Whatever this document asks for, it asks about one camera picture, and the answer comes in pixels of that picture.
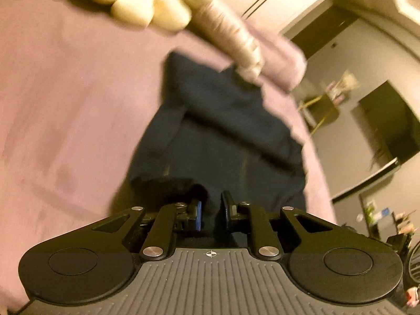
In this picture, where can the pink pillow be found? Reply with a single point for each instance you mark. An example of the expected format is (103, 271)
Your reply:
(282, 59)

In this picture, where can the black fan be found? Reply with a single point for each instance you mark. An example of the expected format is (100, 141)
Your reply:
(413, 262)

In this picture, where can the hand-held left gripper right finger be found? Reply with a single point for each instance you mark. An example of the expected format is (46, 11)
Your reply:
(229, 210)

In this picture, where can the black television screen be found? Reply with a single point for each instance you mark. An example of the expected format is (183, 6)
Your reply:
(390, 124)

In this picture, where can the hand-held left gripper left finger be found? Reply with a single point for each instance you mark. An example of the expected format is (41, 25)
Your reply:
(198, 215)

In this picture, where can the cream plush toy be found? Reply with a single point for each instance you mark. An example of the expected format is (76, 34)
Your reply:
(144, 3)

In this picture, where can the navy zip jacket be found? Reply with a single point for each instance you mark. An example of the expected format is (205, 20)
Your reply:
(223, 131)

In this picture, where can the white wall shelf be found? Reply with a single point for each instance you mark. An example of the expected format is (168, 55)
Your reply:
(367, 180)

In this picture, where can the pink bed blanket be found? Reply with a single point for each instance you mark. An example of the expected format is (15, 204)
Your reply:
(72, 111)

